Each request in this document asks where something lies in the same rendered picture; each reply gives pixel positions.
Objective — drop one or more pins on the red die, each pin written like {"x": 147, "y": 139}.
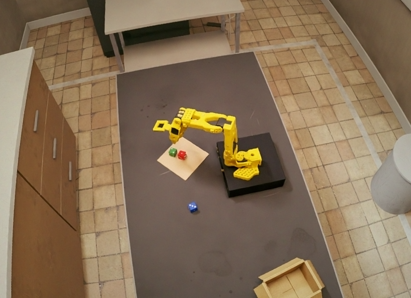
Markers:
{"x": 181, "y": 155}

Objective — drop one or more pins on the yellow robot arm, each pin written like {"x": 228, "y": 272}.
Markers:
{"x": 250, "y": 159}

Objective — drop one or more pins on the green die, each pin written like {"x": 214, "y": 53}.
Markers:
{"x": 173, "y": 152}

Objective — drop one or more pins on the beige flat mat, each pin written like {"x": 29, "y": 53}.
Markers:
{"x": 183, "y": 168}

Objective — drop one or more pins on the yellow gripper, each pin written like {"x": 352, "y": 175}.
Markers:
{"x": 163, "y": 125}

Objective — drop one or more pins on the blue die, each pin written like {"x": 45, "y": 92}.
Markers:
{"x": 192, "y": 207}

